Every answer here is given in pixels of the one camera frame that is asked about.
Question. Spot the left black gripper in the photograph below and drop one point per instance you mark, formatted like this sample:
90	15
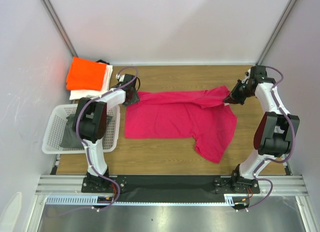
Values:
135	99

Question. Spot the pink t shirt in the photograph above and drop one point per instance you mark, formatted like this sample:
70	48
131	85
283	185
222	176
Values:
201	115

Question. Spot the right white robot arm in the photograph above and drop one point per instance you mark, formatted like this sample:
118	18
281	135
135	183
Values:
274	139

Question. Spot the white plastic basket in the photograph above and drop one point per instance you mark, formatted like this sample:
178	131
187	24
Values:
54	132

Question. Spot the white folded t shirt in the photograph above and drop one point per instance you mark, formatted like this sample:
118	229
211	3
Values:
77	94

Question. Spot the black folded t shirt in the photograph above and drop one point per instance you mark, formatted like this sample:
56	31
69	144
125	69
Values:
103	62

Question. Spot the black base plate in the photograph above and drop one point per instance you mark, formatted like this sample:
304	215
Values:
202	187

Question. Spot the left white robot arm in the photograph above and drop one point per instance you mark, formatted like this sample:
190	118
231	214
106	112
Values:
90	125

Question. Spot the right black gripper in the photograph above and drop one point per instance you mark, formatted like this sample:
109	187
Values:
236	92

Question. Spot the white cable duct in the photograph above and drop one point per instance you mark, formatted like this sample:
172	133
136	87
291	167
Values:
105	200

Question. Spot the orange folded t shirt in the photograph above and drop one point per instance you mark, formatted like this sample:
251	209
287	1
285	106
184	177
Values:
85	74

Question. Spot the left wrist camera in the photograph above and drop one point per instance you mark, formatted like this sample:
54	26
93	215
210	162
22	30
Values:
120	78

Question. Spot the grey t shirt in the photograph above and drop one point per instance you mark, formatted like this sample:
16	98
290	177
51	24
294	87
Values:
70	139

